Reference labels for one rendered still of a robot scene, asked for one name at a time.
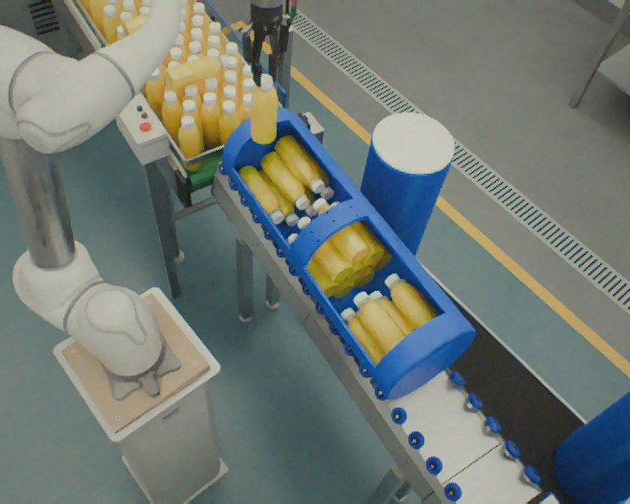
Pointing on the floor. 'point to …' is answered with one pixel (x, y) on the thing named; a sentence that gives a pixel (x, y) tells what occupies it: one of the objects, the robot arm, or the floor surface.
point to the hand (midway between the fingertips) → (264, 71)
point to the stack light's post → (286, 68)
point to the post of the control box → (161, 226)
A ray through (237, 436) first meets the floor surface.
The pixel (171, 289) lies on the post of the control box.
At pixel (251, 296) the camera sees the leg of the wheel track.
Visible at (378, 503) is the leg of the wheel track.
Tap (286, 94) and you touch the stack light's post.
